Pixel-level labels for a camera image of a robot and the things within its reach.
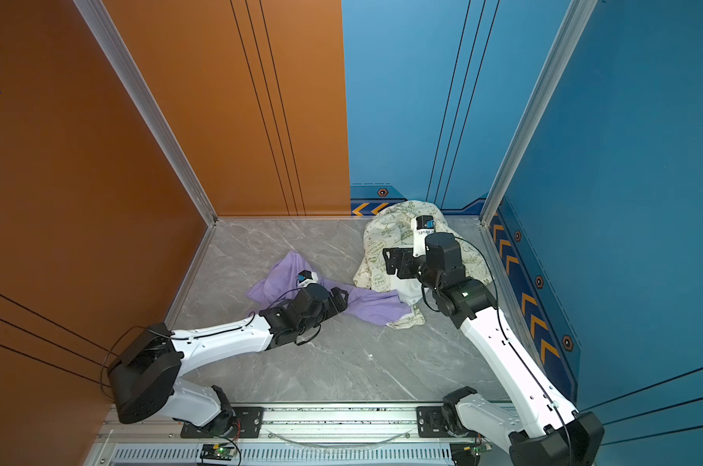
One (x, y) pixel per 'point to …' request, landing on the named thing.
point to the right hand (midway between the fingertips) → (395, 250)
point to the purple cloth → (293, 272)
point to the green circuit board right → (467, 453)
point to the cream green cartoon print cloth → (389, 227)
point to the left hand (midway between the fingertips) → (344, 296)
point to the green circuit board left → (217, 451)
